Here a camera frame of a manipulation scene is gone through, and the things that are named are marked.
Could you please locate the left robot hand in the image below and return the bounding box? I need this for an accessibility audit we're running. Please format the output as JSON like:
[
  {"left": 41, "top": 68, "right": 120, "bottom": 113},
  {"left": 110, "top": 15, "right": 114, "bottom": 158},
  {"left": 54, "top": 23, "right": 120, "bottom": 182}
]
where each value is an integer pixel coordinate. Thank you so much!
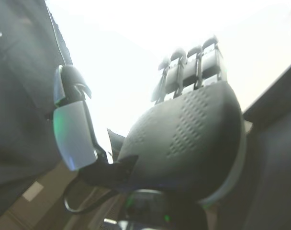
[{"left": 53, "top": 34, "right": 247, "bottom": 208}]

